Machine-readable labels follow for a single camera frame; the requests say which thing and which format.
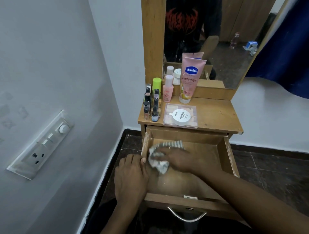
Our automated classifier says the wooden dressing table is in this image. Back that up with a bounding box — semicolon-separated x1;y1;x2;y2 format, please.
138;0;290;141

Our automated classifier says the wooden drawer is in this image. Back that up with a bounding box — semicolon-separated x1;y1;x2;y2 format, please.
141;126;252;228

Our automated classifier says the small pink bottle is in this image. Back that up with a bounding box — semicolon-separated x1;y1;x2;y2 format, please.
163;74;174;104

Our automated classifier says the metal drawer handle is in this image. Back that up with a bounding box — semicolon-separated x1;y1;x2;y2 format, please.
167;207;208;223

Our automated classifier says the clear plastic flat box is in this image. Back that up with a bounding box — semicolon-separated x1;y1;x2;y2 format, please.
163;103;198;130

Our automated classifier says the dressing table mirror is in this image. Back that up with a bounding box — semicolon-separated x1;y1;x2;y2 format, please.
163;0;289;90

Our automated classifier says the group of nail polish bottles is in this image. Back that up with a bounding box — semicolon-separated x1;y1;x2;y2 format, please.
143;83;161;122

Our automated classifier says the person's left hand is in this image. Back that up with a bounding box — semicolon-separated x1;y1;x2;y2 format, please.
114;154;150;206

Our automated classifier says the white round jar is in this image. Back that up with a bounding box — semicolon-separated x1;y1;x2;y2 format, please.
172;109;191;126

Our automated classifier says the person's right forearm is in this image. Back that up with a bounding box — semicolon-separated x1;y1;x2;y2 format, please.
193;164;309;234

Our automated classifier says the blue curtain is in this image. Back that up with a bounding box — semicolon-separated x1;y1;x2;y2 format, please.
245;0;309;99

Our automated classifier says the white wall switchboard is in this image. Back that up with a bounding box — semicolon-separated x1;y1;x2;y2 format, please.
6;109;74;181

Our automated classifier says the grey striped cleaning cloth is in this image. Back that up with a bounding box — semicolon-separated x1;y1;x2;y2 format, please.
148;141;184;176

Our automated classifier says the person's left forearm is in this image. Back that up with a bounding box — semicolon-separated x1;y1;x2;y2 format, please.
100;198;146;234

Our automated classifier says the pink lotion tube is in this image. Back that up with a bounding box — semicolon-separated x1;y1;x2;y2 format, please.
179;57;207;104

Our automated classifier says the person's right hand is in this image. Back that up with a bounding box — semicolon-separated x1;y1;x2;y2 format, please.
157;147;203;176

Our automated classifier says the green capped bottle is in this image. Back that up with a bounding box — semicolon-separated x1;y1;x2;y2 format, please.
152;77;162;98

